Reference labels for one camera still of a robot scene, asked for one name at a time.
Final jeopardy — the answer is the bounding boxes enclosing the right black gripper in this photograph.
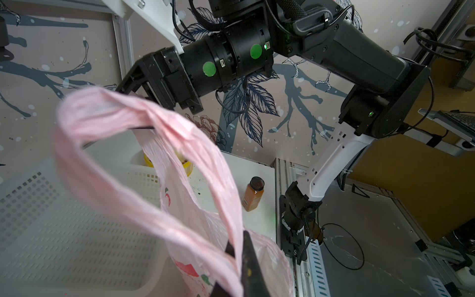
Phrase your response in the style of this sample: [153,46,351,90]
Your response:
[116,47,204,115]

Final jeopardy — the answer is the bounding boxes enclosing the white perforated plastic basket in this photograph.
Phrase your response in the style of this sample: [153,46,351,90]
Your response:
[1,159,180,297]

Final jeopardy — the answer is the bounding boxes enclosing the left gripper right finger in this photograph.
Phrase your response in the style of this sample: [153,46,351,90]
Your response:
[241,231,270,297]

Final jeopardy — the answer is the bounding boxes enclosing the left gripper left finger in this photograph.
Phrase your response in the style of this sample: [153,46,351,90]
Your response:
[210,241,241,297]

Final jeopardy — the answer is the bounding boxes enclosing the yellow bamboo steamer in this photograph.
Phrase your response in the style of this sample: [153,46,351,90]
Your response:
[143,150,194,177]

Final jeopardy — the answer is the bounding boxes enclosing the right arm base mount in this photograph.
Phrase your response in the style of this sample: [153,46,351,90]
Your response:
[279,181,324,265]

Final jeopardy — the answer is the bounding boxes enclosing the orange spice jar black lid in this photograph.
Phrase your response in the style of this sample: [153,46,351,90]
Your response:
[241,176,265,212]

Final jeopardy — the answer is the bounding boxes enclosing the pink plastic bag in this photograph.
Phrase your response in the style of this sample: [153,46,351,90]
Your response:
[53,87,294,297]

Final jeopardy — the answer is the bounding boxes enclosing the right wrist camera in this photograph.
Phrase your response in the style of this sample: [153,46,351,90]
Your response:
[101,0,184,54]

